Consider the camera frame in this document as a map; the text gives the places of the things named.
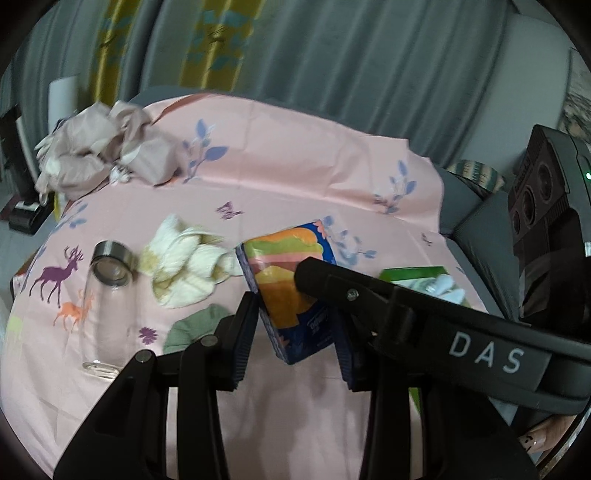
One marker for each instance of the small black box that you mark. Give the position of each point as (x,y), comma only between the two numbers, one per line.
(30,214)

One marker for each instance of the crumpled beige sheet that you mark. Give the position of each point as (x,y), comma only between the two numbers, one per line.
(101,152)

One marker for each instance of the patterned pillow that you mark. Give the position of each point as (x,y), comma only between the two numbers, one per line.
(478,173)

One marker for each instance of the framed picture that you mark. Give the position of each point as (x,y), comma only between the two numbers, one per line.
(577,92)

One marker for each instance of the pink printed bedsheet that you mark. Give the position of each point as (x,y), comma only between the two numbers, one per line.
(277,161)

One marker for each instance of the person's right hand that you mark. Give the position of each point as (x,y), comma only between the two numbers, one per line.
(549,434)

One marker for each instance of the clear glass bottle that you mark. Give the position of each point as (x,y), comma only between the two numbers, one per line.
(108,304)

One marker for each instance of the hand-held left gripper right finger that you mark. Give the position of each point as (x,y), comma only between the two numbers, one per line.
(351,369)

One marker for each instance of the light blue plush toy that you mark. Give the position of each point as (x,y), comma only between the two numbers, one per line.
(441,286)

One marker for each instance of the black monitor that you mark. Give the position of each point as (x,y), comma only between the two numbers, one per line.
(18,152)

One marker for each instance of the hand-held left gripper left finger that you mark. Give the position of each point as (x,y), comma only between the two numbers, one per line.
(244,341)

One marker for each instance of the cream towel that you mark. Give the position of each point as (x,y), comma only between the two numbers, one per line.
(184,263)

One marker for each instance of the small white crumpled cloth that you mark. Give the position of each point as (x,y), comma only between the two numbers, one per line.
(121,175)

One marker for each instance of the white cylinder lamp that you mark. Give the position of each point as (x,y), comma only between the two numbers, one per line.
(62,99)

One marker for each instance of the blue orange tissue pack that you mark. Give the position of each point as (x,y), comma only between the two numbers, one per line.
(295,286)

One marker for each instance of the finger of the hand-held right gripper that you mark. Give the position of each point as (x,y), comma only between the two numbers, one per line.
(337,281)

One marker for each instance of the grey cushion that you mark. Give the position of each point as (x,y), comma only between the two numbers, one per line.
(480,221)

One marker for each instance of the yellow patterned curtain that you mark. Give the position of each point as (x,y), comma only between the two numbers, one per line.
(207,41)

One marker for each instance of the green cloth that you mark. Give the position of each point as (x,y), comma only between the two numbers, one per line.
(194,330)

